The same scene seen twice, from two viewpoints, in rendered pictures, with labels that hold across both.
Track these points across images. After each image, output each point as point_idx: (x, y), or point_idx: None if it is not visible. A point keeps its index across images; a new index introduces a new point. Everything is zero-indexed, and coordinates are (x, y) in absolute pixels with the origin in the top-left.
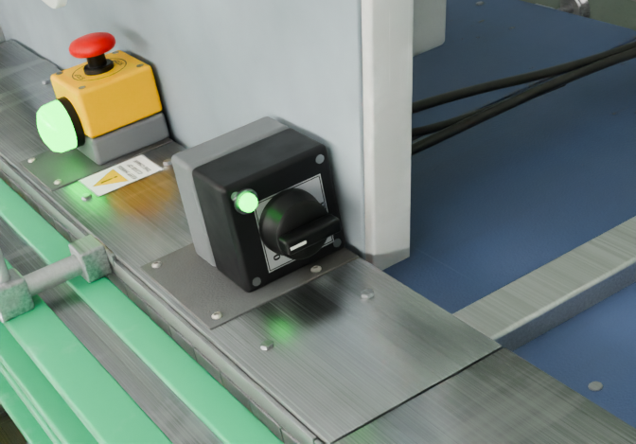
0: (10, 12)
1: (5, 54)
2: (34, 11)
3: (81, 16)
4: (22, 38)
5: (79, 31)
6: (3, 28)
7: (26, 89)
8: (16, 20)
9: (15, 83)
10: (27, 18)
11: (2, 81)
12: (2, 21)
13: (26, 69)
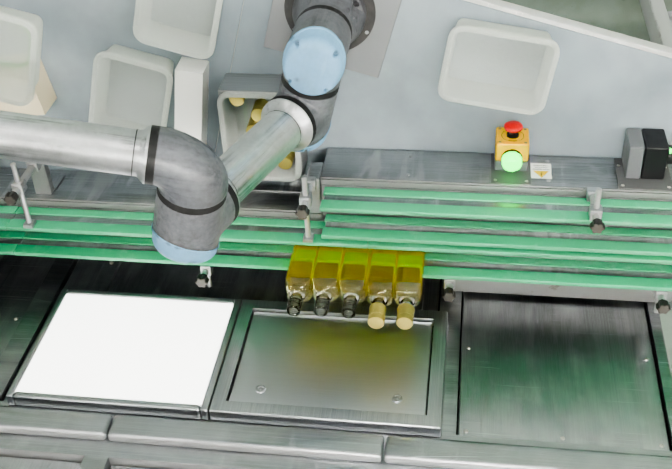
0: (334, 133)
1: (348, 153)
2: (378, 127)
3: (450, 120)
4: (341, 144)
5: (439, 127)
6: None
7: (408, 161)
8: (340, 136)
9: (395, 161)
10: (363, 132)
11: (386, 163)
12: None
13: (382, 155)
